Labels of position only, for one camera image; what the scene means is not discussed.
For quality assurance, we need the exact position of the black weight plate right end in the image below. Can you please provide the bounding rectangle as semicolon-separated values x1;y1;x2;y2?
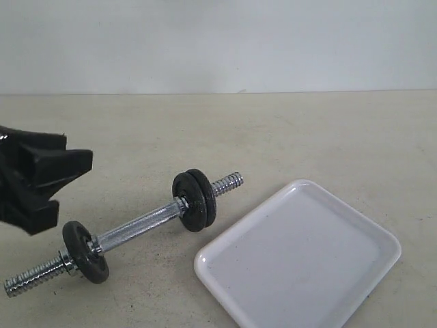
172;172;208;232

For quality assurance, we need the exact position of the chrome threaded dumbbell bar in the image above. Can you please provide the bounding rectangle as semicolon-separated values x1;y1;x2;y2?
3;172;244;297

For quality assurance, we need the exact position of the black weight plate left end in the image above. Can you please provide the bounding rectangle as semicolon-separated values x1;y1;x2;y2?
62;221;109;284

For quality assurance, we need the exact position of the black weight plate end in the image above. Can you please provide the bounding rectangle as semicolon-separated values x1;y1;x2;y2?
62;221;109;284
172;172;208;232

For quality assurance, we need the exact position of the black weight plate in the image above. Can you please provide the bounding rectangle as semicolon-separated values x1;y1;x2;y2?
186;168;217;228

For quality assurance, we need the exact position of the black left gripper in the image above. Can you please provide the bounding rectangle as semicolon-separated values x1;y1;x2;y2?
1;126;93;235

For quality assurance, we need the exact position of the white square tray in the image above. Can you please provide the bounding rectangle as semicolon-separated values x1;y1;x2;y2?
194;180;401;327

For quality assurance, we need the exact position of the chrome star collar nut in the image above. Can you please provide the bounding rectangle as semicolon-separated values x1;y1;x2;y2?
59;248;79;276

